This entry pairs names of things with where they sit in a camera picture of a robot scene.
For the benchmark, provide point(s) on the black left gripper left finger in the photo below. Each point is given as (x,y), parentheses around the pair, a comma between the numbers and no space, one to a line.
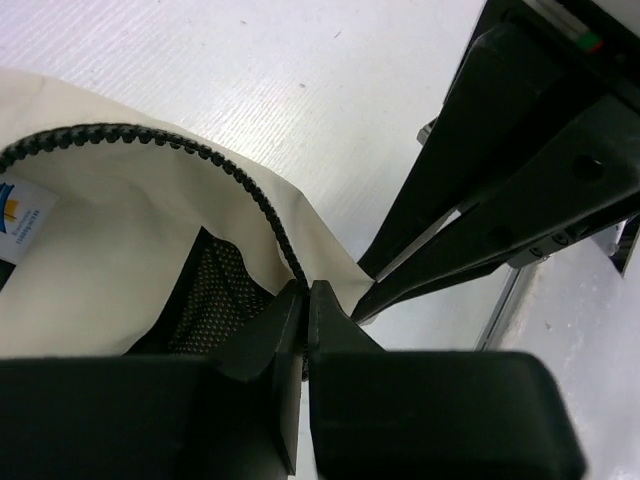
(233,415)

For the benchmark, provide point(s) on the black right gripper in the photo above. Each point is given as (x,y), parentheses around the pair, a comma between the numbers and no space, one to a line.
(554,86)

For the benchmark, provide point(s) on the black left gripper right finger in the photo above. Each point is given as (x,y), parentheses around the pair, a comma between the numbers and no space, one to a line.
(378,414)

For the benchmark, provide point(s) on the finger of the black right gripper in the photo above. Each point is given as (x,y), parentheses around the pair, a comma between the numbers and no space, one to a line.
(500,235)

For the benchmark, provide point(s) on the cream jacket with black lining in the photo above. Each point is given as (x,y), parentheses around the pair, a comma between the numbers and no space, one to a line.
(101,207)

